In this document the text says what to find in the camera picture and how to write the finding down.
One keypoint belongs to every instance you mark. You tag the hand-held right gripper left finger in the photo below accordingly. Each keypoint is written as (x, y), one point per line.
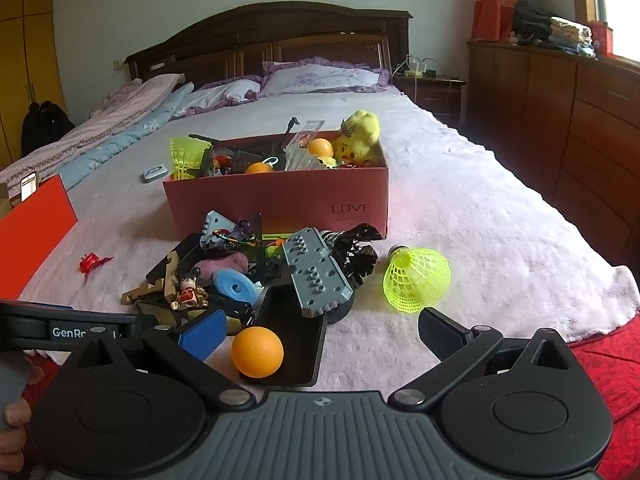
(202, 334)

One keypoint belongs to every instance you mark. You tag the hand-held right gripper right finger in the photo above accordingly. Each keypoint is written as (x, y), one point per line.
(440, 334)

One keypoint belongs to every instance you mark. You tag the dark clear plastic case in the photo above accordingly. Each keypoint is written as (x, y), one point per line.
(157, 314)

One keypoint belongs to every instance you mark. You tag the orange ping pong ball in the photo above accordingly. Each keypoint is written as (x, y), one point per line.
(320, 148)
(257, 352)
(259, 168)

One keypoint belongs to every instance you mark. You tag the beige wooden number piece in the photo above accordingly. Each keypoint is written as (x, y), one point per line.
(150, 287)

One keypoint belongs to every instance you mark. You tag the black rectangular box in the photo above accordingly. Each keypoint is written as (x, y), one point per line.
(187, 250)

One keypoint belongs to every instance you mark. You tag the black plastic tray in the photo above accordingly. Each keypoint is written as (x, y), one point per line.
(295, 340)

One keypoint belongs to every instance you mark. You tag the black feather shuttlecock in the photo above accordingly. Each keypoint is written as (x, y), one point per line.
(357, 252)

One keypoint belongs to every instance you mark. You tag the large grey studded plate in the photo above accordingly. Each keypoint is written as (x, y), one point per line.
(315, 270)

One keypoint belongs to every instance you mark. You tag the pink cardboard box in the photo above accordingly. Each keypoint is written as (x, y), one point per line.
(280, 200)

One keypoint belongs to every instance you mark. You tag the person's left hand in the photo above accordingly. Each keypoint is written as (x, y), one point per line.
(17, 440)

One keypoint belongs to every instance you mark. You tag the small doll figurine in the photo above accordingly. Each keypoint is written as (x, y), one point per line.
(189, 291)

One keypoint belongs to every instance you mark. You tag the blue plastic disc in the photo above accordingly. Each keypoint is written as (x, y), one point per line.
(235, 287)

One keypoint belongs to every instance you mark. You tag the yellow plastic shuttlecock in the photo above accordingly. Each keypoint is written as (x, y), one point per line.
(182, 157)
(417, 280)

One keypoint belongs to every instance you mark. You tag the purple plush toy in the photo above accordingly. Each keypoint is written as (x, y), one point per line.
(222, 266)

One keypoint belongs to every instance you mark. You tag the small red toy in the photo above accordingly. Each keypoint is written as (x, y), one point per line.
(92, 262)

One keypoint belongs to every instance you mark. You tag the orange-red box lid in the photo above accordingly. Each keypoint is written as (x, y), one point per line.
(35, 240)

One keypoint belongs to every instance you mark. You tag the black toy plane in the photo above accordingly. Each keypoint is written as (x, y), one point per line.
(259, 250)

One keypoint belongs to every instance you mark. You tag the small grey studded plate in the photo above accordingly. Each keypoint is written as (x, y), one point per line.
(215, 225)

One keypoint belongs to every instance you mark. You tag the brown cardboard box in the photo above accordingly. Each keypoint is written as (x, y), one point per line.
(7, 202)

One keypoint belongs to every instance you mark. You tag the smartphone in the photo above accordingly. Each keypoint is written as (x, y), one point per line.
(28, 186)

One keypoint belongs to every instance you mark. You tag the red patterned cloth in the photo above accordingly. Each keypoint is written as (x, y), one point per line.
(615, 375)

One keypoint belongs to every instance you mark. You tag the pink quilt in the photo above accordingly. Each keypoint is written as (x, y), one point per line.
(75, 135)

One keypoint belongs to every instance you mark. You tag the black backpack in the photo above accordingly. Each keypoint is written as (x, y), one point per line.
(47, 127)

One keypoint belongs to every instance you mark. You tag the light blue blanket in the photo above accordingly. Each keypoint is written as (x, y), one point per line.
(120, 140)

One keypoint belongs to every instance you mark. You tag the yellow plush toy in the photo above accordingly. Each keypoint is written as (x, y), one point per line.
(357, 135)

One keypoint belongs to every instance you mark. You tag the wooden nightstand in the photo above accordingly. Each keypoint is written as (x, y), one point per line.
(432, 97)

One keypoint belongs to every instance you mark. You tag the purple frilled pillow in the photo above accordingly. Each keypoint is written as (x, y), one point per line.
(220, 95)
(320, 77)

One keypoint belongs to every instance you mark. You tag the wooden cabinet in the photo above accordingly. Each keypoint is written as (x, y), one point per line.
(575, 125)

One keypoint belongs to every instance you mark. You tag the yellow wooden wardrobe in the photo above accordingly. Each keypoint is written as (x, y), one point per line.
(25, 50)

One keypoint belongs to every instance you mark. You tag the dark wooden headboard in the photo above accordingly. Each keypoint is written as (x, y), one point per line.
(300, 30)

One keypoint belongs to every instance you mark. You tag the pile of folded clothes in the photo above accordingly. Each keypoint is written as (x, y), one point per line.
(555, 30)

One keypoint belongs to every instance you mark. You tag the floral curtain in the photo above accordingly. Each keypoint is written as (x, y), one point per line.
(497, 5)

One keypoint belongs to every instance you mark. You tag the window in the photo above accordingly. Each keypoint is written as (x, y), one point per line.
(622, 5)

